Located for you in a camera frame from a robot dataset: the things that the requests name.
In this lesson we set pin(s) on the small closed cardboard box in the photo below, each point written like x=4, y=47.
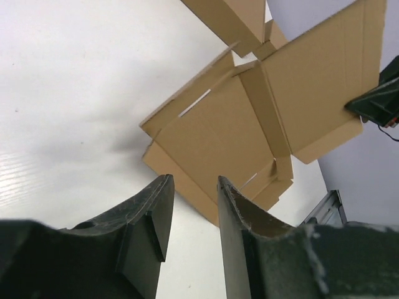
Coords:
x=274, y=39

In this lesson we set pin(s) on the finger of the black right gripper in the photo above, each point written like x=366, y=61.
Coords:
x=380, y=104

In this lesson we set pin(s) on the large closed cardboard box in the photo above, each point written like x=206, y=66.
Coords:
x=239, y=24

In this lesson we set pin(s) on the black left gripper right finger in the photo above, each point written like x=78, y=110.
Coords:
x=263, y=257

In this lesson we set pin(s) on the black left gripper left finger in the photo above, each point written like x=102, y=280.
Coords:
x=117, y=254

